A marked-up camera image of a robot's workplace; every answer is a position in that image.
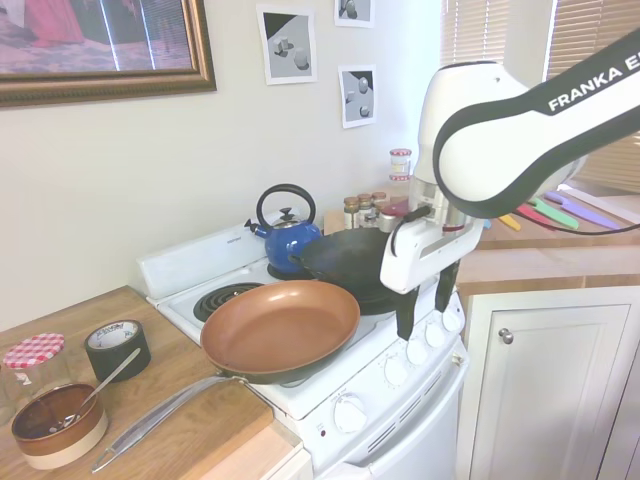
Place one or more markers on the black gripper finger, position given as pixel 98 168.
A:
pixel 407 315
pixel 445 292

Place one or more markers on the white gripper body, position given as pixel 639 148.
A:
pixel 425 255

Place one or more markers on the white burner knob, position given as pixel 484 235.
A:
pixel 434 335
pixel 416 351
pixel 452 321
pixel 395 372

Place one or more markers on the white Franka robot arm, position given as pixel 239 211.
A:
pixel 500 140

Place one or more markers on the white electric stove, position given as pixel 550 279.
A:
pixel 400 440

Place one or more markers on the black coil burner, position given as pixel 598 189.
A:
pixel 375 306
pixel 280 274
pixel 220 302

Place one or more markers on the glass spice jar brown lid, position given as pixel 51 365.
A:
pixel 352 212
pixel 379 197
pixel 366 207

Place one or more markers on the round metal cabinet knob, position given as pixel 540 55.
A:
pixel 506 336

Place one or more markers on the small jar red checkered lid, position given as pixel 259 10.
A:
pixel 399 179
pixel 400 161

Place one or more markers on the yellow knife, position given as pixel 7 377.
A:
pixel 509 222

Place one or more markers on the large white oven knob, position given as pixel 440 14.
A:
pixel 350 412

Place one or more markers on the red knife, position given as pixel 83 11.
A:
pixel 535 215

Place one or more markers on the thick wooden cutting board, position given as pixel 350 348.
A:
pixel 550 240

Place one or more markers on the white cabinet with door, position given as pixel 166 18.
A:
pixel 550 390

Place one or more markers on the green knife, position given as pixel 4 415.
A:
pixel 570 215

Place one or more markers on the purple knife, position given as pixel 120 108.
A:
pixel 585 207

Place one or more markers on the grey geometric solids print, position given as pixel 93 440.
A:
pixel 287 45
pixel 355 12
pixel 357 97

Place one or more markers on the large wooden cutting board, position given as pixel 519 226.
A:
pixel 200 425

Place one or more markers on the black tape roll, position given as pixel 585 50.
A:
pixel 120 360

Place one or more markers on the metal spoon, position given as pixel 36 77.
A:
pixel 112 372

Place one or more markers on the brown and beige ceramic bowl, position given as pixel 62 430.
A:
pixel 60 440

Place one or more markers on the glass jar red checkered lid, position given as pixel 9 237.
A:
pixel 35 350
pixel 5 395

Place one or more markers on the gold framed painting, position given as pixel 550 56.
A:
pixel 100 35

